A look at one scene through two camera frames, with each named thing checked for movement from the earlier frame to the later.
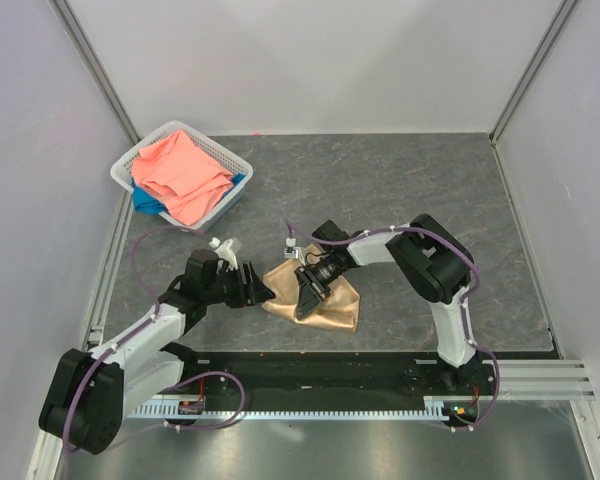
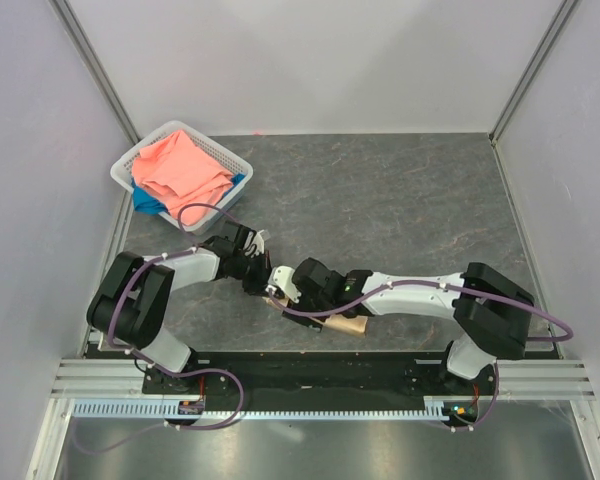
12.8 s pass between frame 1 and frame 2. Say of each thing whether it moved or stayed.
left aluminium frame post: stayed
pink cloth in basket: stayed
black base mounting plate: stayed
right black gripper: moved
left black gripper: moved
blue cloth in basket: stayed
